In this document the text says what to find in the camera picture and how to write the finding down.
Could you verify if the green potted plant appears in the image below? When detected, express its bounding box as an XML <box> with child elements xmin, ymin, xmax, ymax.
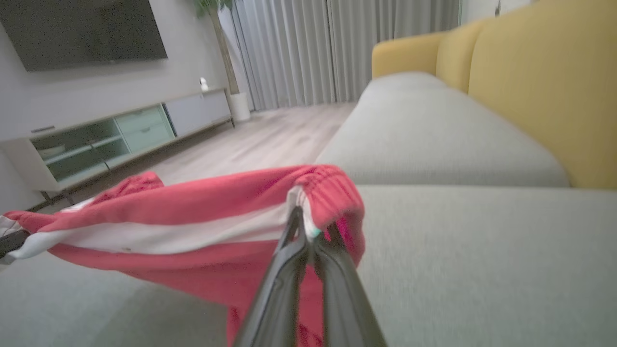
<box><xmin>193</xmin><ymin>0</ymin><xmax>241</xmax><ymax>95</ymax></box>

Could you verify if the narrow yellow sofa backrest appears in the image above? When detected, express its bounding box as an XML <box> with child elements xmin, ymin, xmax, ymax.
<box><xmin>435</xmin><ymin>19</ymin><xmax>492</xmax><ymax>93</ymax></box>

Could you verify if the grey curtain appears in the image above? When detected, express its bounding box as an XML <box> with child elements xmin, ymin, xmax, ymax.
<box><xmin>219</xmin><ymin>0</ymin><xmax>461</xmax><ymax>112</ymax></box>

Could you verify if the white television cabinet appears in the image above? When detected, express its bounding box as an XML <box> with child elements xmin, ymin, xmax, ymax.
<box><xmin>0</xmin><ymin>88</ymin><xmax>236</xmax><ymax>203</ymax></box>

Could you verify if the large grey sofa seat cushion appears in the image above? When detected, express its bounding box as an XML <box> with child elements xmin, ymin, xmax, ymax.
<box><xmin>0</xmin><ymin>186</ymin><xmax>617</xmax><ymax>347</ymax></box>

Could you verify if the red mesh shorts white stripe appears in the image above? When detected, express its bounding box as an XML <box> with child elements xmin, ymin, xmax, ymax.
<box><xmin>0</xmin><ymin>164</ymin><xmax>365</xmax><ymax>347</ymax></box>

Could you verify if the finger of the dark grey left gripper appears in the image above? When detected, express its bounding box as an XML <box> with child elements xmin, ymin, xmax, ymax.
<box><xmin>0</xmin><ymin>230</ymin><xmax>31</xmax><ymax>259</ymax></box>

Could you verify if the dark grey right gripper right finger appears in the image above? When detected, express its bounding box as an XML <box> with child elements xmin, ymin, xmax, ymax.
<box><xmin>313</xmin><ymin>224</ymin><xmax>389</xmax><ymax>347</ymax></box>

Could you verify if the black flat television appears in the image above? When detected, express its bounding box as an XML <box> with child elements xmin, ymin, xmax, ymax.
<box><xmin>0</xmin><ymin>0</ymin><xmax>168</xmax><ymax>73</ymax></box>

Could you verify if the white ribbed plant pot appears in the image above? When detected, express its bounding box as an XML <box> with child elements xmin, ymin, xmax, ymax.
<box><xmin>228</xmin><ymin>92</ymin><xmax>251</xmax><ymax>122</ymax></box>

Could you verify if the yellow sofa end backrest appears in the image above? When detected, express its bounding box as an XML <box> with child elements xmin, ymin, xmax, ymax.
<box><xmin>371</xmin><ymin>31</ymin><xmax>449</xmax><ymax>80</ymax></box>

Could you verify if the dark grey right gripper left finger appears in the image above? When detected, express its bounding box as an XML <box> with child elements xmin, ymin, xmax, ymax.
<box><xmin>233</xmin><ymin>207</ymin><xmax>309</xmax><ymax>347</ymax></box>

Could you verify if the wide yellow sofa backrest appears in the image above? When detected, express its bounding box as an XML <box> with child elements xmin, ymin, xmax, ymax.
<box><xmin>468</xmin><ymin>0</ymin><xmax>617</xmax><ymax>189</ymax></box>

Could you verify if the white door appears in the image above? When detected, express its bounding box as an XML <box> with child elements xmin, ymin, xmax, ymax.
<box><xmin>460</xmin><ymin>0</ymin><xmax>538</xmax><ymax>25</ymax></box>

